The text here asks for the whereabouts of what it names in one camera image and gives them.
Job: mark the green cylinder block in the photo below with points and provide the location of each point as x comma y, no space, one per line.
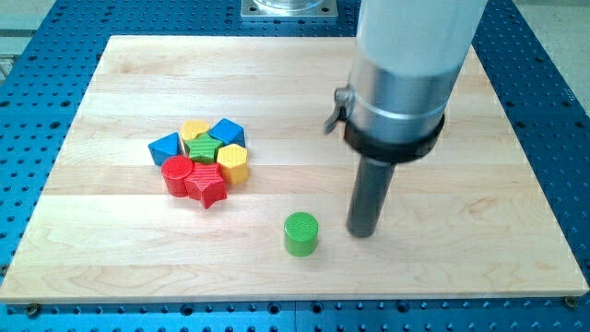
300,233

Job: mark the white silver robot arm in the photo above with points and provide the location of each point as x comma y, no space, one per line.
407,58

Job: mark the yellow hexagon block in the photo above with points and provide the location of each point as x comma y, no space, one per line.
233,162

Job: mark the blue cube block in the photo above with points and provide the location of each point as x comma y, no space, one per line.
228,132

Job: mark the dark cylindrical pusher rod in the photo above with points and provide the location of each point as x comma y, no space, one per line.
370,190

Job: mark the red star block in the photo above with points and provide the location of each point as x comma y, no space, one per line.
206,184

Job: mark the green star block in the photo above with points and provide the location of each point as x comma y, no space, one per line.
203,149

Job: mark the wooden board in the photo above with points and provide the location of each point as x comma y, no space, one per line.
469,220

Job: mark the yellow heart block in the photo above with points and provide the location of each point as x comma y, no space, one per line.
192,129

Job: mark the red cylinder block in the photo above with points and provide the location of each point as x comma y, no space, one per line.
174,170

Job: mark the blue triangle block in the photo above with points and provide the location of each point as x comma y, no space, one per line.
164,148

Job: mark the left board corner screw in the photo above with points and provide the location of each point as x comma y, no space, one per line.
31,310

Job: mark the board corner screw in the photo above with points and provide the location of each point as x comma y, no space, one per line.
571,303
31,310

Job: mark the right board corner screw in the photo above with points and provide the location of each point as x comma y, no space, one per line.
571,303

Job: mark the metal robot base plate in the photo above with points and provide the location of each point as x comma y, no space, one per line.
289,9

